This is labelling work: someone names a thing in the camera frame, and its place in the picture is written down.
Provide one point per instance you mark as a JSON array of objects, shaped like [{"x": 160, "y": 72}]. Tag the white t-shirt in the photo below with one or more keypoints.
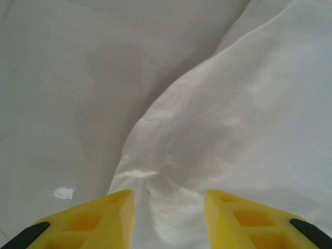
[{"x": 233, "y": 116}]

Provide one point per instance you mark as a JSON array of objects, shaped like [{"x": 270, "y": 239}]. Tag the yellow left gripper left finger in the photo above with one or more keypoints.
[{"x": 98, "y": 223}]

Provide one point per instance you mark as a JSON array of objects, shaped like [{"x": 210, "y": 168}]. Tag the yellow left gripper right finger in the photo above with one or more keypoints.
[{"x": 246, "y": 225}]

